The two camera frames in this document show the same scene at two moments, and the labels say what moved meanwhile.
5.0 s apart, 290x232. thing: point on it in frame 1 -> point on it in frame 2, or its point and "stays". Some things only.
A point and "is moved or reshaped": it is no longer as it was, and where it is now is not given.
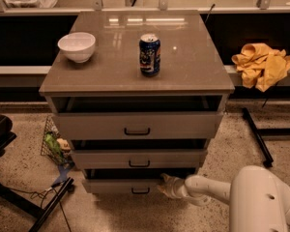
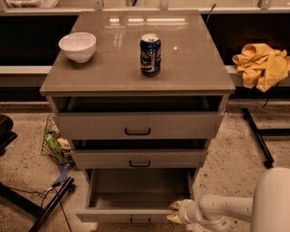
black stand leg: x=261 y=132 stays
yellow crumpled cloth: x=262 y=66 stays
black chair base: x=1 y=137 stays
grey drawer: x=124 y=187 is moved or reshaped
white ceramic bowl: x=78 y=46 stays
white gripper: x=176 y=188 -> x=184 y=211
